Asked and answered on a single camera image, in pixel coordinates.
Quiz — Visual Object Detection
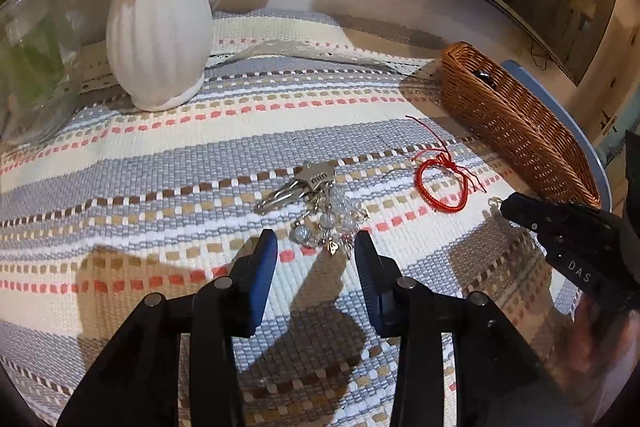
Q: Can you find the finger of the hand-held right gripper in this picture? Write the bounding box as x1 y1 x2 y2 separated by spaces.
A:
507 217 640 309
500 193 625 239

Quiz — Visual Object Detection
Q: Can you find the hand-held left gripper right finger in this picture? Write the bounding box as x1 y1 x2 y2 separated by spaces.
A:
353 229 583 427

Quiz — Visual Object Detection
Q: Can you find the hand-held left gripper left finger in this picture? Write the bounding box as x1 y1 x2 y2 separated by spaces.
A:
56 229 279 427

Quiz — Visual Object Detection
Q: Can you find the crystal charm cluster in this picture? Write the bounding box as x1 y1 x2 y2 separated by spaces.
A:
290 184 371 260

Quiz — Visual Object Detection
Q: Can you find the brown wicker basket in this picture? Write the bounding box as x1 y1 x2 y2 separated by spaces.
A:
440 41 602 209

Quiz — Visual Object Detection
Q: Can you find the silver hair clip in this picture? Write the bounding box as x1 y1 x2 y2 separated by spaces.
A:
254 161 336 215

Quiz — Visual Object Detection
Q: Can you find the red string bracelet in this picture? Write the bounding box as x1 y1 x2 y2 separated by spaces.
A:
405 115 487 211

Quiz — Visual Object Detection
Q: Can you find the person's right hand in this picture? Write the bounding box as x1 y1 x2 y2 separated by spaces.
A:
565 299 640 408

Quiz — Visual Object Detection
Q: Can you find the striped woven mat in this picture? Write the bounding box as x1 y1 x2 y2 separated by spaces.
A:
0 9 583 427

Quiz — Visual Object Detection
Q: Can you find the white ribbed ceramic vase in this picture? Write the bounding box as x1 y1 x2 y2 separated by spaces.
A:
106 0 216 112

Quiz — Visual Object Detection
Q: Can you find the clear glass jar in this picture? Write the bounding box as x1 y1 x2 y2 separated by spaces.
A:
0 0 86 142

